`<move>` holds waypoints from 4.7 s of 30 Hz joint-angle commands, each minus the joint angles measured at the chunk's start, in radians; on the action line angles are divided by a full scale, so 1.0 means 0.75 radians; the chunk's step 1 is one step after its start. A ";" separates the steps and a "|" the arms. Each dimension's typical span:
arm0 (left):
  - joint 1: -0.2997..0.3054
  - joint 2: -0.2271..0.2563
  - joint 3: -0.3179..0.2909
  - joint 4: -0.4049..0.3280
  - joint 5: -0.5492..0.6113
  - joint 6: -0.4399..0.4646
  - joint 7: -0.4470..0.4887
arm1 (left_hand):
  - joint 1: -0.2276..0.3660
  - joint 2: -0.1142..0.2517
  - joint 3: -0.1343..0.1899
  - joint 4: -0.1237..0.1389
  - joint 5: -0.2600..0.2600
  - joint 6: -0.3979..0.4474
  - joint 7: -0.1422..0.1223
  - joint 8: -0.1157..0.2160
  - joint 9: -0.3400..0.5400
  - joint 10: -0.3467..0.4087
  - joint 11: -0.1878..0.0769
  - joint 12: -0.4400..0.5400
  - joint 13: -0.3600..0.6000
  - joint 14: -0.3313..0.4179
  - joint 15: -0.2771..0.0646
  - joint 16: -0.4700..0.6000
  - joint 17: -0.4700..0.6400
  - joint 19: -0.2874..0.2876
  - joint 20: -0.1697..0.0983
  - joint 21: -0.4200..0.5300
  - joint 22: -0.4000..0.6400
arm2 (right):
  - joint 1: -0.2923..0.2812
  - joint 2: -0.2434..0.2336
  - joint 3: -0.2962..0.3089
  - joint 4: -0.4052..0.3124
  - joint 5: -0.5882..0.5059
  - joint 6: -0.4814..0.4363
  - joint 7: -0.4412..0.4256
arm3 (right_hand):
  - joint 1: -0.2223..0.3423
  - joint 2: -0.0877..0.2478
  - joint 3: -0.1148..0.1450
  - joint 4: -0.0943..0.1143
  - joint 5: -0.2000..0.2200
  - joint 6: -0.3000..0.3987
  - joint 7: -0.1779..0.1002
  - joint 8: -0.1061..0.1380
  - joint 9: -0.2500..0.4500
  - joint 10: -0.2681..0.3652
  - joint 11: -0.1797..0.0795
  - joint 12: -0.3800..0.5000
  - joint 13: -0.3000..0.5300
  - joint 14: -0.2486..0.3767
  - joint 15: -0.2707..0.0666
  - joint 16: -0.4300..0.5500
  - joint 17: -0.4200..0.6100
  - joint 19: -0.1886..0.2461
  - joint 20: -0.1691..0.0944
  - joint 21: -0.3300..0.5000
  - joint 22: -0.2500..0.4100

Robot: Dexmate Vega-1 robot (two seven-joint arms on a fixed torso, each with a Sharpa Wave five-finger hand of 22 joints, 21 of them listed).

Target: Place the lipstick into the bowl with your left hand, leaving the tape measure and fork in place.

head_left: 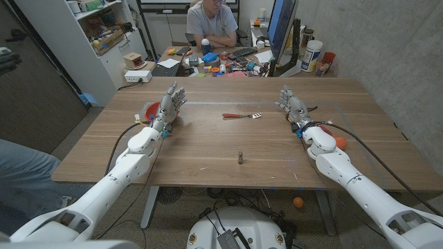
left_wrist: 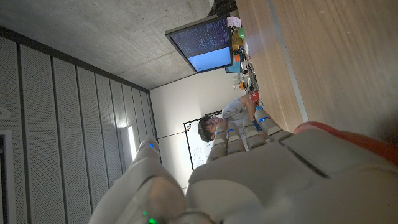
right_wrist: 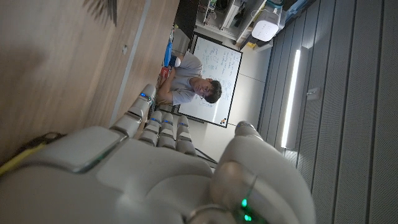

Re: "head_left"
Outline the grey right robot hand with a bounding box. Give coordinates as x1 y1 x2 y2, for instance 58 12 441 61
275 84 314 131

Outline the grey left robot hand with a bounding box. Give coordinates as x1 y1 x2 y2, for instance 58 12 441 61
149 81 188 134

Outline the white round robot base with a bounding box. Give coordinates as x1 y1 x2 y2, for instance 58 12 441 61
186 206 287 249

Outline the black laptop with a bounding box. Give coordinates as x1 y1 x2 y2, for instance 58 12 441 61
151 44 191 77

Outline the white power box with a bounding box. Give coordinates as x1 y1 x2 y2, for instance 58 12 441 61
124 70 153 84

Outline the white paper sheet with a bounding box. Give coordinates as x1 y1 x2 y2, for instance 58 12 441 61
157 58 181 69

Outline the white canister with blue label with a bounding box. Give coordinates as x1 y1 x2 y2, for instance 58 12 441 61
300 39 324 73

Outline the small beige box device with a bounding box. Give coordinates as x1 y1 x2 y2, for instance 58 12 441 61
123 52 148 71

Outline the dark jar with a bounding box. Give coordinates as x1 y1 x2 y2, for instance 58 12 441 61
301 28 315 48

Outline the black keyboard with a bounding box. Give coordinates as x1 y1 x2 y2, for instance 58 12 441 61
228 46 259 60

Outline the computer monitor with black stand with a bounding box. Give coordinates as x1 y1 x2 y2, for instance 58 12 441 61
266 0 301 77

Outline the cardboard box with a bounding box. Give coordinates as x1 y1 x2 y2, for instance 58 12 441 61
92 28 126 56

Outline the round floor fan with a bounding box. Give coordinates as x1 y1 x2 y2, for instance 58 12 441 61
157 186 183 205

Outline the person in grey t-shirt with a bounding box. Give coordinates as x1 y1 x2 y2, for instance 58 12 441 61
186 0 239 48

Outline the grey table leg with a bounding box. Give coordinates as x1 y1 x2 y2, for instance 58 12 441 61
140 185 161 230
314 189 337 237

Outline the white shelf unit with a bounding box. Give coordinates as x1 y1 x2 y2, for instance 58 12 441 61
13 0 150 107

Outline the grey ribbed module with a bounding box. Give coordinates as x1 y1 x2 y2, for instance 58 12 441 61
217 229 241 249

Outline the person in blue jeans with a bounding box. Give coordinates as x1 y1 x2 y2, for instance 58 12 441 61
0 138 93 236

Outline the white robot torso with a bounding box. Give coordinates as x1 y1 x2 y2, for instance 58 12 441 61
0 239 141 249

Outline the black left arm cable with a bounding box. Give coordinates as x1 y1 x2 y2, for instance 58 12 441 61
105 119 153 176

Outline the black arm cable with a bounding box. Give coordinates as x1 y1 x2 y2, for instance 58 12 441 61
315 120 443 217
105 119 153 176

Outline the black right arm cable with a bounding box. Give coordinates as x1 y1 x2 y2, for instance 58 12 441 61
315 120 443 217

